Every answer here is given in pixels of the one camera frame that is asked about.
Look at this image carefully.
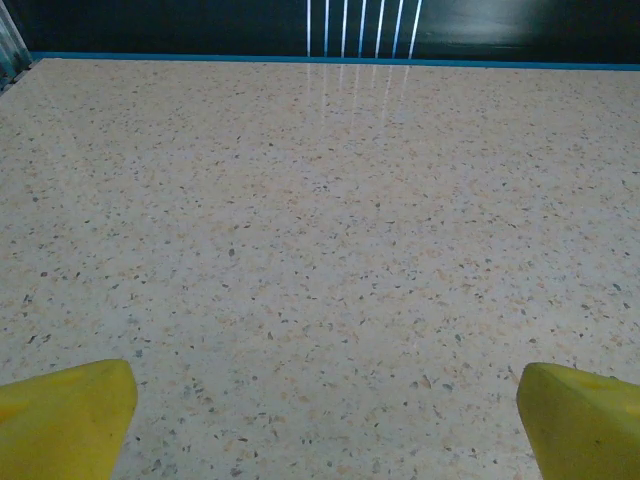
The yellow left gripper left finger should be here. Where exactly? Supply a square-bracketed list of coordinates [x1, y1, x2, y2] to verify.
[0, 358, 139, 480]

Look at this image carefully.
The aluminium frame post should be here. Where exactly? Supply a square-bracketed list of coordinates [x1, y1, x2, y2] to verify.
[0, 0, 34, 94]

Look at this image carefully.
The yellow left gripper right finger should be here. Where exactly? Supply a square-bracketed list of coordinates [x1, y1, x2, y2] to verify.
[516, 361, 640, 480]

